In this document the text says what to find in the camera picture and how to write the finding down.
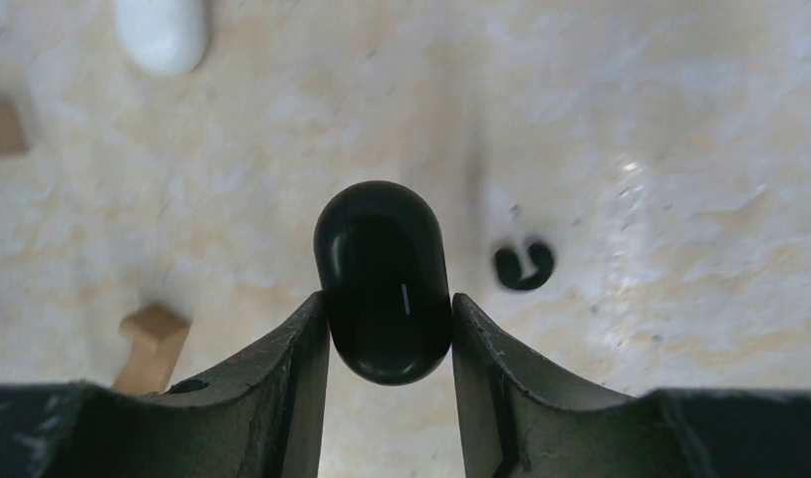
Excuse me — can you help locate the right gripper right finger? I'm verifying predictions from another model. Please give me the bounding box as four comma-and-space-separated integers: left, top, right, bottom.
452, 294, 811, 477

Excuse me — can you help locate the white earbud charging case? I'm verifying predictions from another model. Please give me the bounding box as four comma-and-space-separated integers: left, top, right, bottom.
113, 0, 210, 76

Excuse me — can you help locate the black earbud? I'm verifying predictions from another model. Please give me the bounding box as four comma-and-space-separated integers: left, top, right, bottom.
492, 240, 556, 292

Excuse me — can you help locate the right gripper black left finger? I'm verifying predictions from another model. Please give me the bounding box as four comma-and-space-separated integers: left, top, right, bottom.
0, 294, 330, 477

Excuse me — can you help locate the black oval charging case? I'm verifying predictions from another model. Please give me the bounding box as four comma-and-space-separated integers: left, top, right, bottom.
314, 180, 452, 385

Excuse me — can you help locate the small wooden cube far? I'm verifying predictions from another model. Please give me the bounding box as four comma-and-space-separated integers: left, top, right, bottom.
0, 99, 29, 157

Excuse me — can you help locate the wooden arch block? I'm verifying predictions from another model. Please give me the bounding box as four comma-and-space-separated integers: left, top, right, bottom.
112, 303, 190, 395

